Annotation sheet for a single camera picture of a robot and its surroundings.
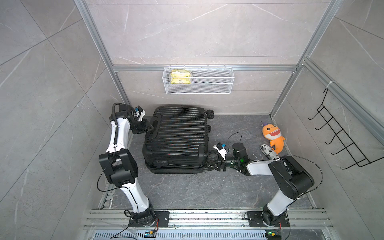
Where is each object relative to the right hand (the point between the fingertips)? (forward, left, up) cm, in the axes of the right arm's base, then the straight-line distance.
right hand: (209, 163), depth 84 cm
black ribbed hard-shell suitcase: (+5, +17, +13) cm, 22 cm away
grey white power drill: (+10, -40, -6) cm, 41 cm away
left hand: (+19, +35, +11) cm, 42 cm away
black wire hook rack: (+1, -60, +23) cm, 64 cm away
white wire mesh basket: (+51, +7, +22) cm, 56 cm away
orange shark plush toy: (+23, -45, -2) cm, 50 cm away
